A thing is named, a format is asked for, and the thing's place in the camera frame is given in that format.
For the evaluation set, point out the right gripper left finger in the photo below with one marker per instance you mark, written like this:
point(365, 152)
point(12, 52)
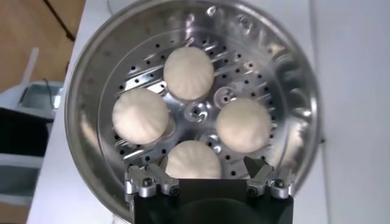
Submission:
point(146, 184)

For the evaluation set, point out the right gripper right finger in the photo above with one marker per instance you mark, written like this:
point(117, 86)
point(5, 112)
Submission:
point(265, 179)

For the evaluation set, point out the white steamed baozi bun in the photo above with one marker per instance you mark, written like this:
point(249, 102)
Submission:
point(189, 73)
point(140, 115)
point(243, 124)
point(193, 162)

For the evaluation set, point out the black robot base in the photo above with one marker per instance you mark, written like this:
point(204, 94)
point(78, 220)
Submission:
point(21, 131)

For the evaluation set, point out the stainless steel steamer basket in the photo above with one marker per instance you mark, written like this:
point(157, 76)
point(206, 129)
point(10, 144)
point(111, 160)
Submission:
point(91, 91)

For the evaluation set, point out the grey open box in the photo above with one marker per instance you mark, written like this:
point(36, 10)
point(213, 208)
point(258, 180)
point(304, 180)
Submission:
point(39, 97)

